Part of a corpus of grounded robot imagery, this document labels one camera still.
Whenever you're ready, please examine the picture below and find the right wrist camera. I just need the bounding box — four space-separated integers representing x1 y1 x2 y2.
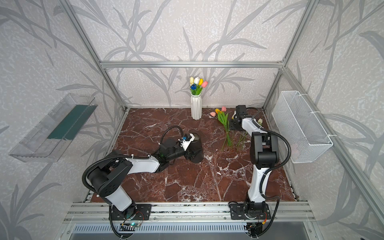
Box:
234 105 248 119

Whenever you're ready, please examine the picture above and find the aluminium frame profile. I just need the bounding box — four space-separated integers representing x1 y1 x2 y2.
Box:
59 1 384 224

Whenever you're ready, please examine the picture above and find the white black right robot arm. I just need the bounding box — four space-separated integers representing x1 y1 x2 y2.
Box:
230 112 292 212

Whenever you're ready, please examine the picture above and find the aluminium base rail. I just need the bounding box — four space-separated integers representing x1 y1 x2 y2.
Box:
63 202 316 224

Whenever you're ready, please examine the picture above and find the tulip bunch on table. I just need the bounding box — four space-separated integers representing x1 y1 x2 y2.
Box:
209 105 260 151

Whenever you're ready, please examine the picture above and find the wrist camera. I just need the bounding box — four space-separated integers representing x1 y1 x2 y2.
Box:
180 133 195 151
234 105 248 119

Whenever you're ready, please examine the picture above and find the black cylindrical vase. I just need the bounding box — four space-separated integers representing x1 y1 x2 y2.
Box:
185 133 204 164

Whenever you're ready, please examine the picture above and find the clear plastic wall shelf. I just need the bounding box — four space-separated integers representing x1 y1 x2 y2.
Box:
9 94 98 163

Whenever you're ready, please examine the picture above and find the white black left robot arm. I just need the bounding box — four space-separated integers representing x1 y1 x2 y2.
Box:
82 126 199 213

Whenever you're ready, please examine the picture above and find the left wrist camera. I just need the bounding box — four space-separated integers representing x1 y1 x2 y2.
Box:
180 133 195 151

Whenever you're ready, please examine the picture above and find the white ribbed ceramic vase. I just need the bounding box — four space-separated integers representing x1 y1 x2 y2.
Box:
191 94 202 120

